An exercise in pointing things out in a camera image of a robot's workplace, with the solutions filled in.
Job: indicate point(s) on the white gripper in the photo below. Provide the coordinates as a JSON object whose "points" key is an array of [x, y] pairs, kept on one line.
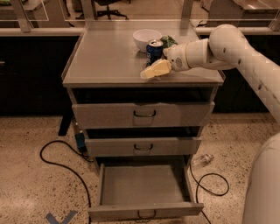
{"points": [[176, 57]]}

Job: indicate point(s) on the blue pepsi can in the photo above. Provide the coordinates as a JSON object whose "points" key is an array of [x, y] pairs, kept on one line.
{"points": [[154, 51]]}

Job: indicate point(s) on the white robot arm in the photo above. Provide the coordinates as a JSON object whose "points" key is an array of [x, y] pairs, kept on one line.
{"points": [[226, 48]]}

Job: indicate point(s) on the green soda can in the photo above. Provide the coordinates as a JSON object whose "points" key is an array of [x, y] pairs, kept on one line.
{"points": [[168, 41]]}

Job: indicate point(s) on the top grey drawer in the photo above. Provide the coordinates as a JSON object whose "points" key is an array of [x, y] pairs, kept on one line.
{"points": [[131, 115]]}

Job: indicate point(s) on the grey drawer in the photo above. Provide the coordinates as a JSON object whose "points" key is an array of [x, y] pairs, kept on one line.
{"points": [[131, 115], [156, 146], [143, 191]]}

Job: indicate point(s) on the grey drawer cabinet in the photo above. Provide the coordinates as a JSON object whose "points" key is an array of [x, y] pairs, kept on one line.
{"points": [[106, 66]]}

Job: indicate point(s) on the middle grey drawer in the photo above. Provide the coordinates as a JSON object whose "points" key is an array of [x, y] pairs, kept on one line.
{"points": [[156, 146]]}

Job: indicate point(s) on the bottom grey drawer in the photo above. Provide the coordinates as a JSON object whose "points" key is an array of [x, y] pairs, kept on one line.
{"points": [[143, 191]]}

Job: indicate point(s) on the white bowl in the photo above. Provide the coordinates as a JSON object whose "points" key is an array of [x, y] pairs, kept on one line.
{"points": [[142, 38]]}

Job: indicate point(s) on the black office chair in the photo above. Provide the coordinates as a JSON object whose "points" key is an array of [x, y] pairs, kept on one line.
{"points": [[108, 12]]}

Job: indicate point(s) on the clear plastic bottle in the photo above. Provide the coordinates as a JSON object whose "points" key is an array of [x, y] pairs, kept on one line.
{"points": [[202, 161]]}

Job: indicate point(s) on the blue power adapter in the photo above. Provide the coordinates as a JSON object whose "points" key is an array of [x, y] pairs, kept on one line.
{"points": [[80, 142]]}

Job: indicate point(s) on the blue tape mark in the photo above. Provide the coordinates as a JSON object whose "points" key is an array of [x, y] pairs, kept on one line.
{"points": [[66, 219]]}

